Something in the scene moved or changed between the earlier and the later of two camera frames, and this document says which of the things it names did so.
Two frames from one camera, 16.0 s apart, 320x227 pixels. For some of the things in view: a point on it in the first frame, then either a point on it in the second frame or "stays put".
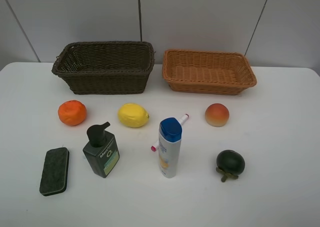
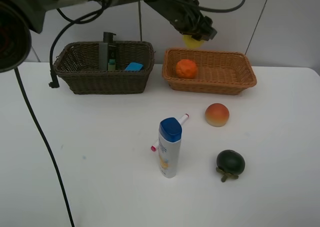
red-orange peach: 217,115 stays put
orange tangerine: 72,112 -> 186,68
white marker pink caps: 155,146 stays put
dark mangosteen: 230,164 stays put
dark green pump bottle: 102,153 -> 108,53
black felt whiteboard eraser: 54,173 -> 134,66
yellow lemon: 133,115 -> 192,43
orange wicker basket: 207,72 stays put
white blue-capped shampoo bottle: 169,140 stays put
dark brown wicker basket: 106,67 stays put
